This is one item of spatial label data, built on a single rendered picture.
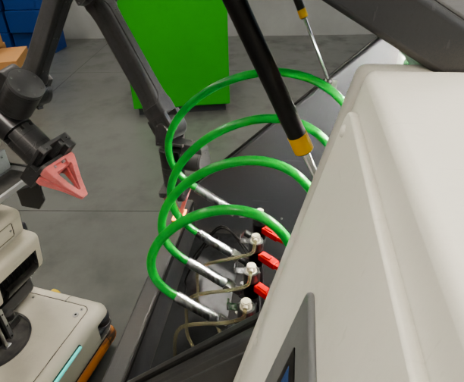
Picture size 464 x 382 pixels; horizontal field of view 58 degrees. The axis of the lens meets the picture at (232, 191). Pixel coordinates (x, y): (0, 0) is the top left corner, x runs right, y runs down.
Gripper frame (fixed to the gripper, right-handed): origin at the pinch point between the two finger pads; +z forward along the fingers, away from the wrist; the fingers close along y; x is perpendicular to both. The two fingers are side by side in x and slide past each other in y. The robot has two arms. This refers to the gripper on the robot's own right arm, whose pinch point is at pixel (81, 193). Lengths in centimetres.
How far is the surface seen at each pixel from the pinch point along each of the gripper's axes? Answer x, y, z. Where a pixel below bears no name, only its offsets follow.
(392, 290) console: -33, 55, 17
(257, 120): 10.7, 29.5, 11.4
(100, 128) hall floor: 240, -236, -67
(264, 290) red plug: 1.8, 13.6, 33.0
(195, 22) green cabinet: 306, -123, -73
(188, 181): 0.6, 19.7, 10.8
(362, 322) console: -33, 52, 18
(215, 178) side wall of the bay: 45, -13, 18
